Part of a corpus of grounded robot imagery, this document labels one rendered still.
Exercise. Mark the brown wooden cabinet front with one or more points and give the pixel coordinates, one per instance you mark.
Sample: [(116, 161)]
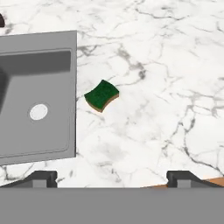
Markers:
[(217, 180)]

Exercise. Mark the green sponge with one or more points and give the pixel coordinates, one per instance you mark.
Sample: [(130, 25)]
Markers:
[(101, 94)]

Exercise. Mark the grey steel sink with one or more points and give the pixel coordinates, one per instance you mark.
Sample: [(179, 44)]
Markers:
[(38, 99)]

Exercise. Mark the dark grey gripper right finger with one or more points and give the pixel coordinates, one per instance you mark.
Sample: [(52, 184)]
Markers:
[(180, 179)]

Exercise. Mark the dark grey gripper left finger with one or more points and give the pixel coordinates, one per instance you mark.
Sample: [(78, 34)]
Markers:
[(43, 179)]

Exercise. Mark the dark tap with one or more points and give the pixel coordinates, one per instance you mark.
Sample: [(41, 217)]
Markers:
[(1, 21)]

